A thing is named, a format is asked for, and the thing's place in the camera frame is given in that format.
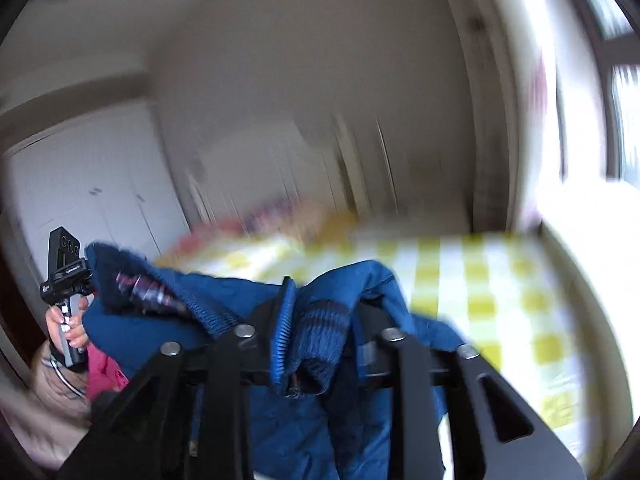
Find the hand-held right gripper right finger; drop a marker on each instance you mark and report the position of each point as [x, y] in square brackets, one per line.
[370, 355]

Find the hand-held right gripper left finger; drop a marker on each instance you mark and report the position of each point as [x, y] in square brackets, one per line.
[282, 330]

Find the blue puffer jacket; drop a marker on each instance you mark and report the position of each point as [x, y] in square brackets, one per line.
[350, 285]

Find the person's left forearm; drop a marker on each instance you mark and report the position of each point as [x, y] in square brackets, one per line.
[50, 395]

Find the person's left hand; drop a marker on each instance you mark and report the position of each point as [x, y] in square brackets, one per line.
[75, 335]

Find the white wardrobe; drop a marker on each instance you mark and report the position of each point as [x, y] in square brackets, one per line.
[90, 175]

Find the bed with yellow checked sheet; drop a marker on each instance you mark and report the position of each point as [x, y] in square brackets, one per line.
[500, 300]

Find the printed curtain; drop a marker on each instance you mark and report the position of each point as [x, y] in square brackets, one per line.
[500, 85]

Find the window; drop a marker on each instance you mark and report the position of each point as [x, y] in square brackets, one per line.
[620, 85]

